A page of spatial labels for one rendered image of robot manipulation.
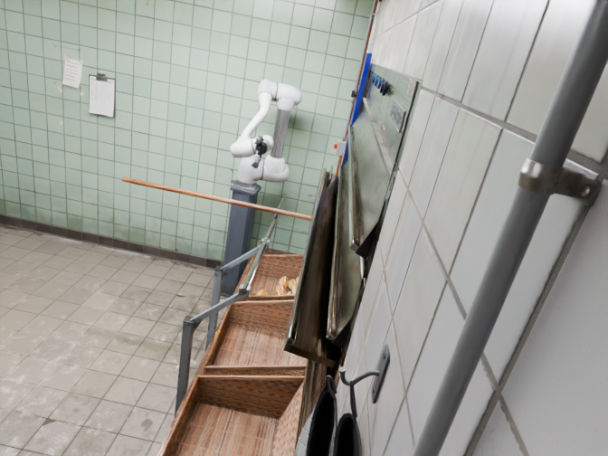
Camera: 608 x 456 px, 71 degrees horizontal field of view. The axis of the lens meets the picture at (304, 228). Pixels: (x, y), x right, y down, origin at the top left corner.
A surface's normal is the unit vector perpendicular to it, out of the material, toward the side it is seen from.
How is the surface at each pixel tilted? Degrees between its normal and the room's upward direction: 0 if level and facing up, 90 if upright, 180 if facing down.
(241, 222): 90
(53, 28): 90
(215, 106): 90
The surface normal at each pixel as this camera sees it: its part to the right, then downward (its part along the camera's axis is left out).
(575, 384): -0.98, -0.21
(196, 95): -0.10, 0.38
